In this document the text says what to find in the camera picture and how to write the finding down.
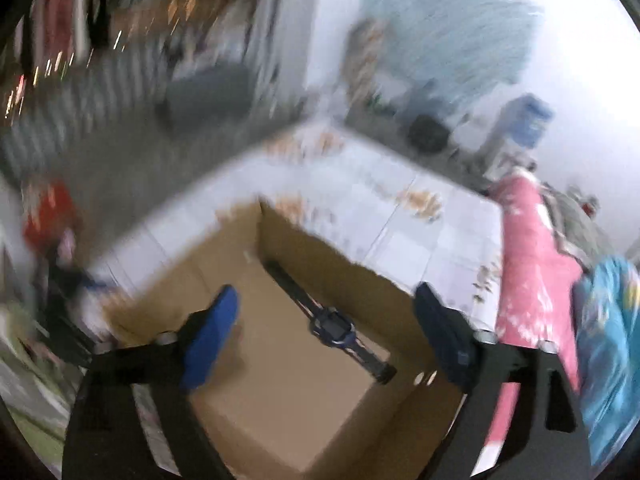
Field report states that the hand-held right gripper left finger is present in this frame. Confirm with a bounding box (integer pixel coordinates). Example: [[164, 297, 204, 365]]
[[61, 284, 242, 480]]

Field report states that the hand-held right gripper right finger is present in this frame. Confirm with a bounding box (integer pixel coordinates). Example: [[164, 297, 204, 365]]
[[414, 281, 594, 480]]

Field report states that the brown cardboard box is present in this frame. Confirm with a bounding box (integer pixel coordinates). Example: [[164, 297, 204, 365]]
[[107, 200, 468, 480]]

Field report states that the red cloth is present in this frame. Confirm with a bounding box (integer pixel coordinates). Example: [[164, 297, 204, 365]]
[[24, 181, 82, 257]]

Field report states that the black digital wristwatch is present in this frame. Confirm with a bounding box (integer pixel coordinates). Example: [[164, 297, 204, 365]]
[[265, 259, 398, 385]]

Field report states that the pink floral bed sheet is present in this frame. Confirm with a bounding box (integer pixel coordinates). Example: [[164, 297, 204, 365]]
[[475, 170, 586, 476]]

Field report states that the blue printed blanket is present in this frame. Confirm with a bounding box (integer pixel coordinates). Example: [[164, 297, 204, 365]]
[[572, 257, 640, 466]]

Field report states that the grey green cloth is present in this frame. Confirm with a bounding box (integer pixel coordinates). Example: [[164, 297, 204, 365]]
[[540, 185, 616, 271]]

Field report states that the metal railing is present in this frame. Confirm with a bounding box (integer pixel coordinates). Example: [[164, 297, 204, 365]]
[[0, 45, 261, 191]]

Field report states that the blue water jug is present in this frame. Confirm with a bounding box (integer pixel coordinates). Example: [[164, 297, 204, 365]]
[[482, 94, 555, 171]]

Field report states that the dark grey cushion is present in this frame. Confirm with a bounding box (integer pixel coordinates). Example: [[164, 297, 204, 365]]
[[162, 64, 255, 132]]

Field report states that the teal patterned hanging cloth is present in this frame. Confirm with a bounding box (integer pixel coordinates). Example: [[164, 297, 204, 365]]
[[342, 0, 543, 121]]

